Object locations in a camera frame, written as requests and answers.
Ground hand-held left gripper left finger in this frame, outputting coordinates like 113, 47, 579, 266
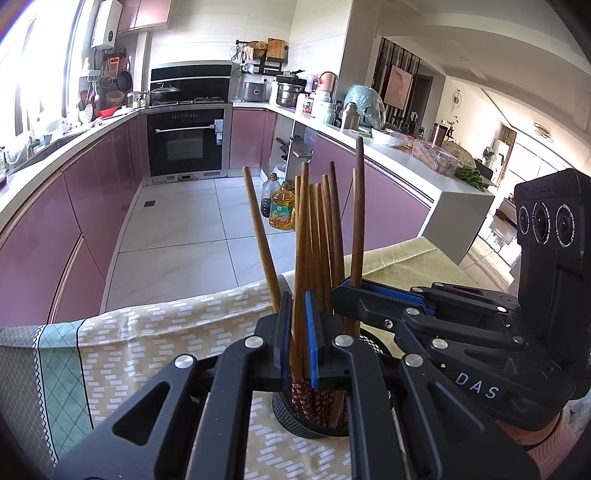
53, 291, 295, 480

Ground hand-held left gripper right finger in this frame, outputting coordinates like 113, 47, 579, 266
304, 291, 541, 480

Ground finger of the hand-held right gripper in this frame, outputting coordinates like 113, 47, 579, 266
332, 284, 527, 365
344, 278, 522, 319

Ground bunch of wooden chopsticks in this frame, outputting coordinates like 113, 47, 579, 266
243, 161, 357, 428

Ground black mesh utensil holder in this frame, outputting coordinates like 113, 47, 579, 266
271, 330, 395, 439

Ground single dark wooden chopstick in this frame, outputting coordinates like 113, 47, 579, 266
347, 137, 366, 337

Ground single light wooden chopstick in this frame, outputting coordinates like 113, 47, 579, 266
291, 161, 311, 384

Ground person's right forearm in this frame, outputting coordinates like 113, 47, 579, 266
496, 411, 587, 469

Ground pink lower kitchen cabinets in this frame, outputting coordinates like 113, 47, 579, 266
0, 111, 148, 328
231, 108, 435, 259

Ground white counter end panel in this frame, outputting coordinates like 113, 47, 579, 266
422, 185, 496, 268

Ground patterned tablecloth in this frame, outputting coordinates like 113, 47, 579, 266
0, 237, 481, 480

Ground yellow cooking oil bottle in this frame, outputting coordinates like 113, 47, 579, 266
269, 181, 296, 230

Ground green leafy vegetables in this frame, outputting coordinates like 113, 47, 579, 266
455, 167, 490, 192

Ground clear plastic container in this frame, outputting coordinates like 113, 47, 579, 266
411, 138, 460, 176

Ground dark liquid plastic bottle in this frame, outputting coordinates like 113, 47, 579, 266
261, 173, 281, 217

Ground white bowl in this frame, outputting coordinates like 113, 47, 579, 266
370, 129, 409, 148

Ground steel thermos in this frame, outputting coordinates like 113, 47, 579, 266
341, 102, 361, 131

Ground teal appliance under plastic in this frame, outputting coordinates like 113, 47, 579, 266
344, 84, 386, 130

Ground built-in black oven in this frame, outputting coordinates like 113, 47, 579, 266
145, 106, 232, 178

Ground steel stockpot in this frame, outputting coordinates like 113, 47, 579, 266
276, 82, 305, 109

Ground silver rice cooker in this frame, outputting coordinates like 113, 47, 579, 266
238, 76, 271, 103

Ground black wok with lid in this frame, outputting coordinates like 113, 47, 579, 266
148, 83, 182, 104

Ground black range hood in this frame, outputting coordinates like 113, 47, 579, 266
150, 65, 232, 104

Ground pink upper cabinet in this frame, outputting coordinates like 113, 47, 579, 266
117, 0, 171, 33

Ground kitchen window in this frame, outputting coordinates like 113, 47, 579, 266
0, 0, 98, 139

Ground white water heater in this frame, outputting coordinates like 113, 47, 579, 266
91, 0, 123, 49

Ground framed wall picture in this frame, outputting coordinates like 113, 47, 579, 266
384, 65, 414, 112

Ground black wall rack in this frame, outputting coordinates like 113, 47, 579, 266
231, 39, 289, 75

